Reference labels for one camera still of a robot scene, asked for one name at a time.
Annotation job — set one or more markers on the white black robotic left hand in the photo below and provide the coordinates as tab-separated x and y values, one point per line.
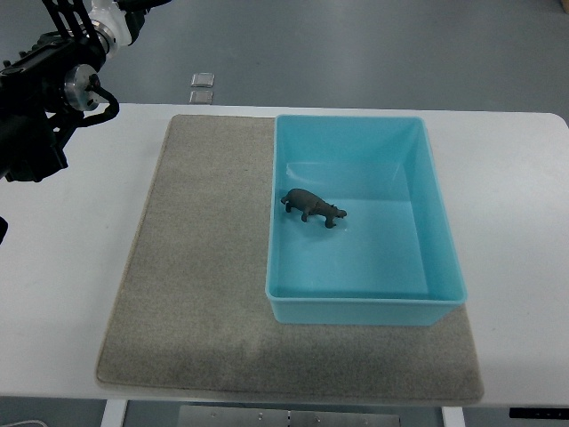
119	23

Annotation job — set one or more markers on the brown toy hippo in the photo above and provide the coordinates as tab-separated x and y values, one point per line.
310	204

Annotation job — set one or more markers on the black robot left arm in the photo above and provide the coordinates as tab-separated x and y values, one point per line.
46	95

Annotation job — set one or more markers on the blue plastic box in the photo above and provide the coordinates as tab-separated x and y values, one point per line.
391	261

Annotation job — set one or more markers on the upper floor socket plate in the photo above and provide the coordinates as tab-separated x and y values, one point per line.
202	80

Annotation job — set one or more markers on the floor socket plate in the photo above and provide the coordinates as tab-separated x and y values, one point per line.
201	97
202	80

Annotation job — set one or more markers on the lower floor socket plate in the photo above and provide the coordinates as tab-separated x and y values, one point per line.
201	97

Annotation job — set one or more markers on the grey felt mat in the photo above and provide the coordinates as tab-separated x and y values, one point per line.
192	315

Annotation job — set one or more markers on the metal plate under table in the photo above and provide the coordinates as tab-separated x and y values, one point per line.
240	416

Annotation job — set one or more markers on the black table control panel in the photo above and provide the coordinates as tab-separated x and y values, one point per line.
539	413

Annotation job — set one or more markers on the black ribbed bracket on wrist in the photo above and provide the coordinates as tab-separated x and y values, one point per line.
71	20

